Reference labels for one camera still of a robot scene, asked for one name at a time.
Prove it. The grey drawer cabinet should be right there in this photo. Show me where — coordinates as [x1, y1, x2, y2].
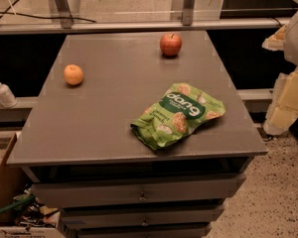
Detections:
[8, 31, 266, 238]

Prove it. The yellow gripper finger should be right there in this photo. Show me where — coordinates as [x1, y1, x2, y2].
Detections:
[262, 24, 288, 51]
[263, 66, 298, 136]

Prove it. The green stick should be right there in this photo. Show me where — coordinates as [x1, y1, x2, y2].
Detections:
[0, 194, 36, 214]

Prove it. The white pump bottle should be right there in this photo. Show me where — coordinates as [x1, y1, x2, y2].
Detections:
[0, 82, 17, 108]

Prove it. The cardboard box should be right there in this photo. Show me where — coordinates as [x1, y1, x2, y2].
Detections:
[0, 132, 31, 226]

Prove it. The red apple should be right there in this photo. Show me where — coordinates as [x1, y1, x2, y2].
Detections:
[160, 33, 182, 57]

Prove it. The black cable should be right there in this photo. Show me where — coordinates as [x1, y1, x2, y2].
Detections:
[0, 0, 97, 24]

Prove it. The metal rail frame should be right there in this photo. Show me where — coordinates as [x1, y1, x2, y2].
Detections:
[0, 0, 291, 34]

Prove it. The green rice chip bag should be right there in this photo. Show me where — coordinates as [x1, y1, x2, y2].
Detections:
[131, 82, 225, 151]

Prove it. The orange fruit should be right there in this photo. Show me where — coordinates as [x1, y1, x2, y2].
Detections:
[64, 64, 83, 85]

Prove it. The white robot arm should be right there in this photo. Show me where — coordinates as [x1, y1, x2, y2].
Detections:
[262, 11, 298, 136]

